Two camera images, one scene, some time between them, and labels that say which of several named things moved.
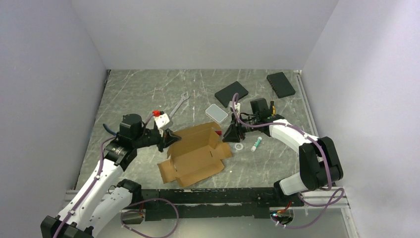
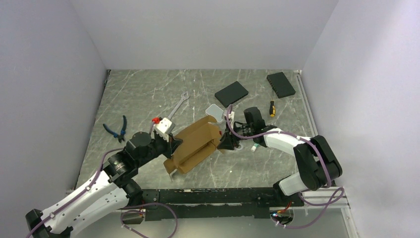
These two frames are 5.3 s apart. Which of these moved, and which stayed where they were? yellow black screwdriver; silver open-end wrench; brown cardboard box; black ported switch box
Moved: brown cardboard box
Stayed: black ported switch box; yellow black screwdriver; silver open-end wrench
